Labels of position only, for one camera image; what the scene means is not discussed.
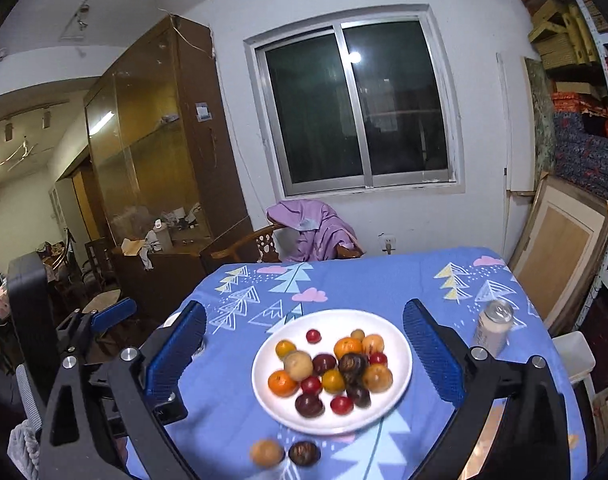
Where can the wooden glass cabinet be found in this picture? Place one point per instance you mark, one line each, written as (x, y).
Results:
(149, 160)

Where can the dark brown fruit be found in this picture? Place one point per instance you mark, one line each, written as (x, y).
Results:
(358, 395)
(353, 362)
(304, 453)

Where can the silver drink can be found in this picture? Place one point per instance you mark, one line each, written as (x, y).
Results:
(494, 330)

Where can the dark purple plum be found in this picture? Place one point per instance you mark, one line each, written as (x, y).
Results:
(324, 363)
(309, 405)

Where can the yellow-green mandarin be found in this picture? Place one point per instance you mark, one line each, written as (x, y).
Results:
(333, 381)

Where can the red plum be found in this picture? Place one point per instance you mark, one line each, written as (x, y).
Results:
(378, 358)
(341, 405)
(311, 385)

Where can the wooden armchair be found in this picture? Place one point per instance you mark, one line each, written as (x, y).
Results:
(264, 242)

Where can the wooden picture frame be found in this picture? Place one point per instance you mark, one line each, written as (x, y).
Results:
(559, 255)

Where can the large orange mandarin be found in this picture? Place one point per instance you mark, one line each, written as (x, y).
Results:
(347, 348)

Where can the small orange mandarin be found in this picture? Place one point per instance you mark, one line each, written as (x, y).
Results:
(286, 349)

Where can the white wall socket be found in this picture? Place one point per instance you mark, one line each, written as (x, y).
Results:
(388, 242)

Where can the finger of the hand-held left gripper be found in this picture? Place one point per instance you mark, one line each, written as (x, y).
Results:
(114, 312)
(173, 410)

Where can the striped peach-coloured fruit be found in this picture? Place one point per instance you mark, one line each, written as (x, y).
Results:
(373, 344)

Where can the brown-red apple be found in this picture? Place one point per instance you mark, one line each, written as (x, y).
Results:
(377, 378)

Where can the stack of patterned boxes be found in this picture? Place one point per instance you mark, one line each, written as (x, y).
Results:
(579, 145)

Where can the green patterned panel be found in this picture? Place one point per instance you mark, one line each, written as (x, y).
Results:
(541, 120)

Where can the white oval plate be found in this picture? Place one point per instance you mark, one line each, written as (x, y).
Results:
(391, 337)

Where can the white paper note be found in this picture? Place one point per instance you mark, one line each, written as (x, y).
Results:
(203, 111)

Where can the blue printed tablecloth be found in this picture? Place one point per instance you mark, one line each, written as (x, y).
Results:
(384, 280)

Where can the dark red fruit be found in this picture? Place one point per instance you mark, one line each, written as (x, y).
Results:
(312, 336)

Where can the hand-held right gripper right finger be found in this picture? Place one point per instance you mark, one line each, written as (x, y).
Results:
(431, 350)

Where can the small tan fruit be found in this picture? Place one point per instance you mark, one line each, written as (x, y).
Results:
(357, 335)

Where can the tan round pear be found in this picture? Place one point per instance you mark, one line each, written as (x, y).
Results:
(267, 453)
(298, 365)

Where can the black phone in tan case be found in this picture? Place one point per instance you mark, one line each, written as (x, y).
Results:
(486, 430)

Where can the sliding glass window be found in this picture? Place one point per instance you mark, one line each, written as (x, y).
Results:
(314, 110)

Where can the purple garment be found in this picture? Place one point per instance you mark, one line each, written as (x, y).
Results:
(319, 230)

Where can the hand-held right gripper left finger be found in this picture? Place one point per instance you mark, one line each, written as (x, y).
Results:
(176, 350)

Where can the white plastic stool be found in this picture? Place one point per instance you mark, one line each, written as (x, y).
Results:
(576, 355)

